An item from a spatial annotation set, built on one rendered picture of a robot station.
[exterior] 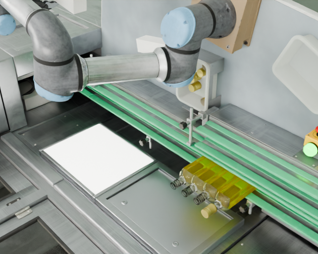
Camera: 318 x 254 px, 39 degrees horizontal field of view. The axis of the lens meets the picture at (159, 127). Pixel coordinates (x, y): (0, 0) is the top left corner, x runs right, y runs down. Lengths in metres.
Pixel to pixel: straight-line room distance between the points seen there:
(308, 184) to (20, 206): 1.08
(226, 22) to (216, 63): 0.26
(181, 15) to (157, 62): 0.17
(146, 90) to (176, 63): 0.63
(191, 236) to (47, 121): 1.05
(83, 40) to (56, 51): 1.02
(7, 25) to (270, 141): 1.00
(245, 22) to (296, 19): 0.17
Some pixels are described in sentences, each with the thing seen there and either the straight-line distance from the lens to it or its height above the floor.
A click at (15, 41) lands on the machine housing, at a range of 2.33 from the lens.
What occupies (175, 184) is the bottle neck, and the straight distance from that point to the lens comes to 1.63.
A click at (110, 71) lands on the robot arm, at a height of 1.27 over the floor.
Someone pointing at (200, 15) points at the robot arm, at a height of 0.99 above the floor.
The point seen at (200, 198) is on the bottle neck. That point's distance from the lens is 1.57.
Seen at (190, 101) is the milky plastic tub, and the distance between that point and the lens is 1.87.
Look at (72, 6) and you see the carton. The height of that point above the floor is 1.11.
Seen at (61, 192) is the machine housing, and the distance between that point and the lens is 1.85.
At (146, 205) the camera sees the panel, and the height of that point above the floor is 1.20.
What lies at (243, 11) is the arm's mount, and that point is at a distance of 1.53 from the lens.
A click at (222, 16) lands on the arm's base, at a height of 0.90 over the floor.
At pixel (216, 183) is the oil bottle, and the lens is 1.61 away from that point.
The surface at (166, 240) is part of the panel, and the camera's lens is 1.62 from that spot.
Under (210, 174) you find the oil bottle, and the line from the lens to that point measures 1.64.
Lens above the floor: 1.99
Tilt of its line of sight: 34 degrees down
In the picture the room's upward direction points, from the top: 118 degrees counter-clockwise
